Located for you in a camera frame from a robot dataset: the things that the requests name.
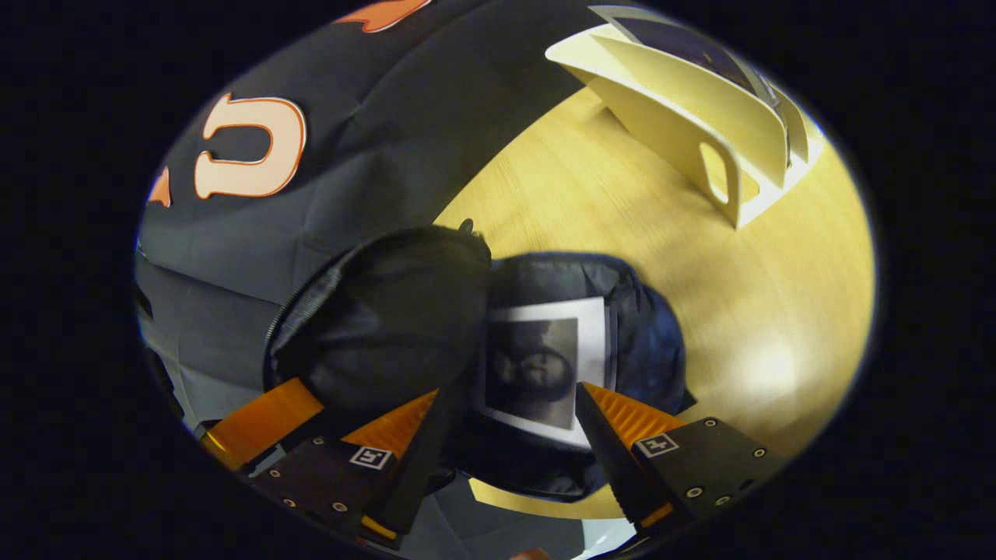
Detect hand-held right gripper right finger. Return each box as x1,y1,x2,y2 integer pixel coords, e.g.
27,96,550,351
574,381,789,539

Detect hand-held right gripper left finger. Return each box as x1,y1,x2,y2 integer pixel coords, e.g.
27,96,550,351
249,385,461,550

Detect grey portrait cover book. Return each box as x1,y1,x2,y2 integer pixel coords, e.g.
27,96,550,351
473,296,617,452

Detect blue schoolbag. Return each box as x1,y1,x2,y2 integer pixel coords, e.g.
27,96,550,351
263,224,699,502

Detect white bookshelf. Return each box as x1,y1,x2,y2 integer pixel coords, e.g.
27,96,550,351
545,4,827,231

